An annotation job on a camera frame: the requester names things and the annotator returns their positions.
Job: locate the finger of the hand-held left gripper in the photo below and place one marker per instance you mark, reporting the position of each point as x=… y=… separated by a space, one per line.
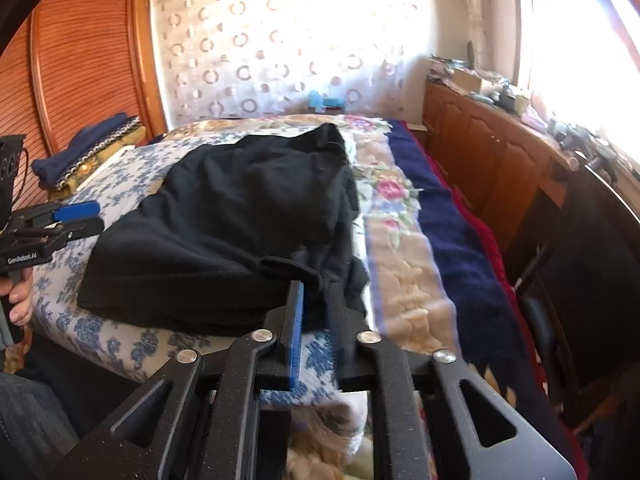
x=75 y=211
x=82 y=229

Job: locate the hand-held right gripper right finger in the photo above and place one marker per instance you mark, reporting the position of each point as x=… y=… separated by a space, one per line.
x=345 y=365

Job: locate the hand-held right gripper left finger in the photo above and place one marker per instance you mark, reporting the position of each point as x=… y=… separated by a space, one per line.
x=295 y=345

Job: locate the black printed t-shirt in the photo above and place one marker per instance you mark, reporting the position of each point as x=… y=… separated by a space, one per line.
x=225 y=220

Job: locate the folded navy clothes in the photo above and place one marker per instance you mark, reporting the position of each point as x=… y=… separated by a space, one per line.
x=82 y=147

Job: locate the person's left hand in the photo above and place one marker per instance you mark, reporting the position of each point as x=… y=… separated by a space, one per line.
x=22 y=305

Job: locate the blue floral bed sheet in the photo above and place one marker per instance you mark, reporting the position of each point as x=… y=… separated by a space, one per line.
x=65 y=290

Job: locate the dark patterned cloth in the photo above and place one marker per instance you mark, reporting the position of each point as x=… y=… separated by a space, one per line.
x=110 y=141

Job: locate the floral blanket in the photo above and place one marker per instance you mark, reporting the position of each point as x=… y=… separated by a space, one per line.
x=400 y=270

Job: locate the person's leg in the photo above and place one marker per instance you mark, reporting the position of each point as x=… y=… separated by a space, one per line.
x=30 y=420

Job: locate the navy blue blanket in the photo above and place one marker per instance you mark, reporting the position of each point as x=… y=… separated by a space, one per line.
x=450 y=240

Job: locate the red blanket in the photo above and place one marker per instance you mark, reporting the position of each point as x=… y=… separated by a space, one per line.
x=520 y=345

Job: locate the blue box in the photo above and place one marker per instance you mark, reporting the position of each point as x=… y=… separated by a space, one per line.
x=325 y=101

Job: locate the wooden cabinet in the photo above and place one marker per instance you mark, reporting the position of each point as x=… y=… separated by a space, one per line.
x=480 y=150

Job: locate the circle patterned sheer curtain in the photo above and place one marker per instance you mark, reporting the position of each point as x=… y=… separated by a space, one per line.
x=280 y=50

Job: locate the black chair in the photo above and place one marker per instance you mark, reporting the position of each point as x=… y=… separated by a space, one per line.
x=590 y=260

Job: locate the cardboard box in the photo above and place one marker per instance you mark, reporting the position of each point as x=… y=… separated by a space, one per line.
x=472 y=81

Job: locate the dark gadgets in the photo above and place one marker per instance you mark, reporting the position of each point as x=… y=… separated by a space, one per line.
x=590 y=145

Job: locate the beige drape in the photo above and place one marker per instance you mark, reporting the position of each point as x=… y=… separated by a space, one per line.
x=475 y=10

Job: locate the wooden framed window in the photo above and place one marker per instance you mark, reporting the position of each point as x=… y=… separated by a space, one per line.
x=575 y=35

